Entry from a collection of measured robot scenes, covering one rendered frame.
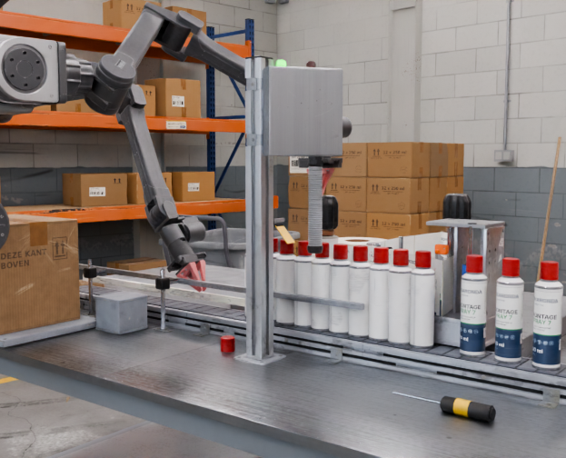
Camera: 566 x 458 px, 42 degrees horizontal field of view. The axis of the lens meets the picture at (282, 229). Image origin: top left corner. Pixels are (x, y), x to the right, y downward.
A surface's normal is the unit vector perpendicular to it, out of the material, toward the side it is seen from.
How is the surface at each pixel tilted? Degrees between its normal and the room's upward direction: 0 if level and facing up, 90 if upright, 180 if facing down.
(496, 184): 90
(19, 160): 90
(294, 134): 90
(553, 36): 90
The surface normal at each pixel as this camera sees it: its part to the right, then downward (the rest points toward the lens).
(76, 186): -0.72, 0.07
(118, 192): 0.71, 0.10
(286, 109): 0.29, 0.09
